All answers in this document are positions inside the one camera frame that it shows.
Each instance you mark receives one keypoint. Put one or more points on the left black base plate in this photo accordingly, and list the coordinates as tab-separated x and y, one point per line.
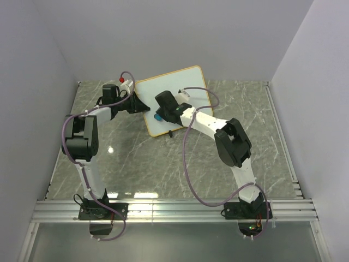
93	212

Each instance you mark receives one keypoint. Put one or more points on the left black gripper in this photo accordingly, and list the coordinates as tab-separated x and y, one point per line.
136	105

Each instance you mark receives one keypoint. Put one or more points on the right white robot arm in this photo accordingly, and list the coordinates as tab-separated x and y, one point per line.
232	144

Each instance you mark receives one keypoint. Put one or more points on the blue whiteboard eraser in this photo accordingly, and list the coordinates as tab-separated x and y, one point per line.
158	117

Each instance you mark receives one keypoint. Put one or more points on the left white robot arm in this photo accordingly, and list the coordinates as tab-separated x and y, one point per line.
80	139

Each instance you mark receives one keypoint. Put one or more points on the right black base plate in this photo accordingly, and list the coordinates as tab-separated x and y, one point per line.
234	210

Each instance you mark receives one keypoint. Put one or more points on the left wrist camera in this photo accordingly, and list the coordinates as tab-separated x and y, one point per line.
128	85

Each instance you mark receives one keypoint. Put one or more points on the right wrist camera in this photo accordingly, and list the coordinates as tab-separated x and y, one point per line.
183	94

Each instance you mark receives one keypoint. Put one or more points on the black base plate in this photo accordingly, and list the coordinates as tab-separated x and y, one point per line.
93	212
234	210

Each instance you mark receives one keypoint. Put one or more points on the aluminium mounting rail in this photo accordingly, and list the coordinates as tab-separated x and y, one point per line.
172	211

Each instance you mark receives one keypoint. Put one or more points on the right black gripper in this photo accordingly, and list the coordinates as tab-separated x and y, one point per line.
160	112

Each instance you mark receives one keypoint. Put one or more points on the yellow framed whiteboard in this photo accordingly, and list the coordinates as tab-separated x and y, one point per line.
191	79

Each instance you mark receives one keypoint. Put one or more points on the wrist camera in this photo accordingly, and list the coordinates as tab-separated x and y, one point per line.
128	85
183	94

